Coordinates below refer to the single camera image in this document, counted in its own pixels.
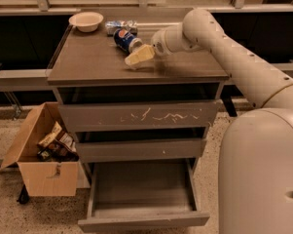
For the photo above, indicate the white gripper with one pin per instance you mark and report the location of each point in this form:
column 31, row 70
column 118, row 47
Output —
column 160, row 44

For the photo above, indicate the blue pepsi can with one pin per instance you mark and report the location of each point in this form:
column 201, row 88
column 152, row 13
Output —
column 126, row 40

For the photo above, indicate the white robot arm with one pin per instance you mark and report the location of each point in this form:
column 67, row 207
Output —
column 255, row 175

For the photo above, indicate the grey drawer cabinet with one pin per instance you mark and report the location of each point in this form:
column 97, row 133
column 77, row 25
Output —
column 91, row 69

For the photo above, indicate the grey top drawer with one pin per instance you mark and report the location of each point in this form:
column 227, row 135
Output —
column 137, row 116

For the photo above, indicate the grey drawer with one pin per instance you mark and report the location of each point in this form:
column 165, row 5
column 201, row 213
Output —
column 139, row 195
column 140, row 150
column 137, row 116

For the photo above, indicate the grey middle drawer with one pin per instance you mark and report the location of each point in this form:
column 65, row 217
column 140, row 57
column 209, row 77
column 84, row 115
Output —
column 140, row 150

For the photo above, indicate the grey bottom drawer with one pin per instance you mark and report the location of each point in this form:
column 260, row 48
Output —
column 139, row 195

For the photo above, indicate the silver snack bag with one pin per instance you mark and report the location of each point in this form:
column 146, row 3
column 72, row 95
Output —
column 112, row 25

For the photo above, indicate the white paper bowl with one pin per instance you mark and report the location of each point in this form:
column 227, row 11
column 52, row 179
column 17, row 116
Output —
column 86, row 21

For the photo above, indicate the tan snack bag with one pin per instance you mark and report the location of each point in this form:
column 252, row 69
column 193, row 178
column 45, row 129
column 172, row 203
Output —
column 51, row 136

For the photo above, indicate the dark brown snack bag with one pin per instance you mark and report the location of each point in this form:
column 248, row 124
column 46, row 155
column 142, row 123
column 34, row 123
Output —
column 60, row 150

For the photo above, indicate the cardboard box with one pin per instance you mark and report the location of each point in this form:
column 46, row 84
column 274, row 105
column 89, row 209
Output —
column 40, row 178

